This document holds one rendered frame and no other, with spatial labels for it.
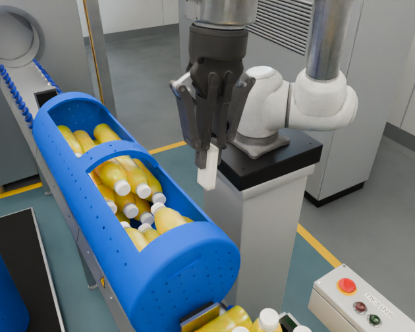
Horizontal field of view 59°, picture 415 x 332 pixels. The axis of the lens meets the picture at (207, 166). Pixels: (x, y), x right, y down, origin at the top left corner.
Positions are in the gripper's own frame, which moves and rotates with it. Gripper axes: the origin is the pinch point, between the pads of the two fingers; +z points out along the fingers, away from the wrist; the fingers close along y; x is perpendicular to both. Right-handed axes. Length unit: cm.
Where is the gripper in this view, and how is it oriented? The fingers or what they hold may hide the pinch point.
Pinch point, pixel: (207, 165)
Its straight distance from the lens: 56.1
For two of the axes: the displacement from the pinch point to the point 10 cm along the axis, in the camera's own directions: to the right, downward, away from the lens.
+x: 5.4, 4.3, -7.2
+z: -0.7, 8.8, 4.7
